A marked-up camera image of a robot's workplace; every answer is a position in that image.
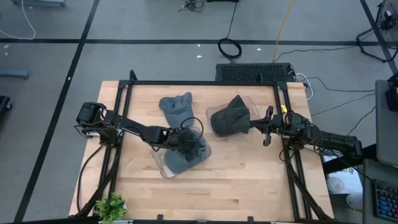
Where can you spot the backlit colourful keyboard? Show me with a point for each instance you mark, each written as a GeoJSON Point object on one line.
{"type": "Point", "coordinates": [387, 202]}

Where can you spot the black object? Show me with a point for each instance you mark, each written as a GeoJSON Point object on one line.
{"type": "Point", "coordinates": [4, 105]}

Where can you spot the grey metal bar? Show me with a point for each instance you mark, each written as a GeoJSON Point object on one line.
{"type": "Point", "coordinates": [14, 73]}

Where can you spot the black perforated computer case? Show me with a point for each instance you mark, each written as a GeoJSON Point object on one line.
{"type": "Point", "coordinates": [248, 73]}

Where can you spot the dark baseball cap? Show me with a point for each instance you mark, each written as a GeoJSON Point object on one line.
{"type": "Point", "coordinates": [230, 119]}

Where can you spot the black device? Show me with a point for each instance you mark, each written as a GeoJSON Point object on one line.
{"type": "Point", "coordinates": [392, 93]}

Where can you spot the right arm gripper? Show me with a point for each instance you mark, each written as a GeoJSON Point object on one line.
{"type": "Point", "coordinates": [276, 124]}

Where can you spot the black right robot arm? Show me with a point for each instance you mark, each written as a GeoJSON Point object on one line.
{"type": "Point", "coordinates": [339, 140]}

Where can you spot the grey flat panel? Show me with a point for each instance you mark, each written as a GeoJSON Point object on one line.
{"type": "Point", "coordinates": [387, 130]}

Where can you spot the black table clamp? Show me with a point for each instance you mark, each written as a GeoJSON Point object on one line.
{"type": "Point", "coordinates": [160, 218]}
{"type": "Point", "coordinates": [250, 219]}

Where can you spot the small green plant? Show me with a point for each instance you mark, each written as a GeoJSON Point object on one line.
{"type": "Point", "coordinates": [110, 208]}

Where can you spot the large clear plastic bin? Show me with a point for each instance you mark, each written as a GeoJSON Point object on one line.
{"type": "Point", "coordinates": [159, 160]}

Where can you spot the black aluminium table frame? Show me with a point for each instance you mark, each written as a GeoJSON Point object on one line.
{"type": "Point", "coordinates": [202, 82]}

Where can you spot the grey baseball cap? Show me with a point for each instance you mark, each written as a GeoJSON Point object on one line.
{"type": "Point", "coordinates": [177, 109]}
{"type": "Point", "coordinates": [205, 147]}
{"type": "Point", "coordinates": [177, 163]}

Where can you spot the black floor fan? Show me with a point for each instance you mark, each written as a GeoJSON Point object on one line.
{"type": "Point", "coordinates": [388, 15]}

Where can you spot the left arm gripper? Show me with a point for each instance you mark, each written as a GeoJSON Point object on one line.
{"type": "Point", "coordinates": [186, 141]}

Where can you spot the small clear plastic bin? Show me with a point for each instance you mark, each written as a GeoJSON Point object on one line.
{"type": "Point", "coordinates": [255, 109]}

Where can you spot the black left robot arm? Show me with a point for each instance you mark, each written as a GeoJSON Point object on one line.
{"type": "Point", "coordinates": [136, 127]}

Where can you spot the grey metal base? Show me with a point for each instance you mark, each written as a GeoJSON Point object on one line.
{"type": "Point", "coordinates": [38, 2]}

